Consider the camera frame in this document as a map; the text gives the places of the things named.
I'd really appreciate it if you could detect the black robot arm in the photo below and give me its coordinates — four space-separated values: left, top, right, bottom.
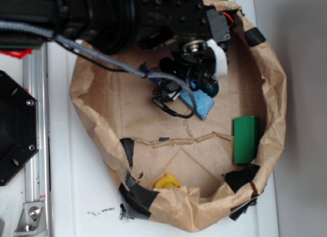
1 0 236 83

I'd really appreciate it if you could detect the blue sponge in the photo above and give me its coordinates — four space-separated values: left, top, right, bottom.
178 87 215 120

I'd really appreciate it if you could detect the dark green plastic pickle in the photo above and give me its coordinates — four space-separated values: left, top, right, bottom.
200 82 219 98

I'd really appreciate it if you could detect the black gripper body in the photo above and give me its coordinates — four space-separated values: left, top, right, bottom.
143 0 233 88

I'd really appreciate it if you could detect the metal corner bracket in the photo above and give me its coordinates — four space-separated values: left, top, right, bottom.
14 201 49 236

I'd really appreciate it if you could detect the brown paper bag bin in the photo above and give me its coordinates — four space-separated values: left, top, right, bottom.
70 0 287 232

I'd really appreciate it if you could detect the aluminium extrusion rail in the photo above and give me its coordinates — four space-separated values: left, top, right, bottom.
14 46 52 236

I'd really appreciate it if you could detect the green rectangular block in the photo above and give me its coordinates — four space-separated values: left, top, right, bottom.
233 116 259 164

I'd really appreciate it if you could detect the yellow rubber duck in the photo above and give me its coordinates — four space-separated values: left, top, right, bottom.
154 174 181 189

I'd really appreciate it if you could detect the grey braided cable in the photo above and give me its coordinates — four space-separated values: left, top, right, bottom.
0 19 198 119

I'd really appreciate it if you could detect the white tray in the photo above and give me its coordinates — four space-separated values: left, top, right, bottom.
48 0 279 236

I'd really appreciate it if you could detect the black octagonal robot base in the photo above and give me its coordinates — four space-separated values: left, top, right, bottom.
1 71 38 186

